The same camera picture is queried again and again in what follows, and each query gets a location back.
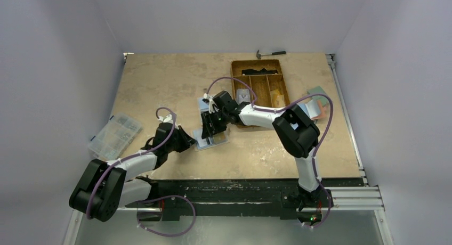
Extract beige snap card holder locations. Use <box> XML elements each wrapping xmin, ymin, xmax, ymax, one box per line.
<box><xmin>192</xmin><ymin>128</ymin><xmax>229</xmax><ymax>151</ymax></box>

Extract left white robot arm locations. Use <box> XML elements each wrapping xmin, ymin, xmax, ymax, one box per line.
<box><xmin>69</xmin><ymin>122</ymin><xmax>196</xmax><ymax>222</ymax></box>

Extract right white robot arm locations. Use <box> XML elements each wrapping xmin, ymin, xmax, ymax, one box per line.
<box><xmin>201</xmin><ymin>91</ymin><xmax>321</xmax><ymax>207</ymax></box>

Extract open beige card holder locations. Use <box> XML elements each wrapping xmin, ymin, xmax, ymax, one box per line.
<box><xmin>197</xmin><ymin>93</ymin><xmax>212</xmax><ymax>122</ymax></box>

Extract silver cards in tray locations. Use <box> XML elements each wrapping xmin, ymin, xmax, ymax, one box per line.
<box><xmin>236</xmin><ymin>88</ymin><xmax>252</xmax><ymax>104</ymax></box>

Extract gold cards in tray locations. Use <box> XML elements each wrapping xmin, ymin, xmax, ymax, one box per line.
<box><xmin>270</xmin><ymin>89</ymin><xmax>286</xmax><ymax>108</ymax></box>

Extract open blue pink card holder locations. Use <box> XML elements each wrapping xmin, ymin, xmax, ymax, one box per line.
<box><xmin>304</xmin><ymin>100</ymin><xmax>326</xmax><ymax>120</ymax></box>

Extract green card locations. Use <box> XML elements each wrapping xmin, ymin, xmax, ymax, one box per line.
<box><xmin>308</xmin><ymin>86</ymin><xmax>328</xmax><ymax>104</ymax></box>

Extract black object in tray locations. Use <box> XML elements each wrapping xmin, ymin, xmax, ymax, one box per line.
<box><xmin>241</xmin><ymin>68</ymin><xmax>278</xmax><ymax>76</ymax></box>

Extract woven wicker tray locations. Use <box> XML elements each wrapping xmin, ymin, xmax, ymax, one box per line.
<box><xmin>231</xmin><ymin>59</ymin><xmax>290</xmax><ymax>108</ymax></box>

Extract clear plastic screw box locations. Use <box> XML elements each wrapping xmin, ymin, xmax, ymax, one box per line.
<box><xmin>88</xmin><ymin>112</ymin><xmax>142</xmax><ymax>161</ymax></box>

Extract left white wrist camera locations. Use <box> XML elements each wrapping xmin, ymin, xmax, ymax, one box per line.
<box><xmin>158</xmin><ymin>113</ymin><xmax>176</xmax><ymax>124</ymax></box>

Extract black front rail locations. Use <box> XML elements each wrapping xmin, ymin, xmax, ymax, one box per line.
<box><xmin>123</xmin><ymin>178</ymin><xmax>368</xmax><ymax>222</ymax></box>

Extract hammer with black handle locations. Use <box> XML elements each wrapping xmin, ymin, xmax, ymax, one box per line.
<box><xmin>256</xmin><ymin>50</ymin><xmax>287</xmax><ymax>60</ymax></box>

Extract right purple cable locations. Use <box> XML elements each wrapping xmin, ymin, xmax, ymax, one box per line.
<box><xmin>206</xmin><ymin>76</ymin><xmax>334</xmax><ymax>230</ymax></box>

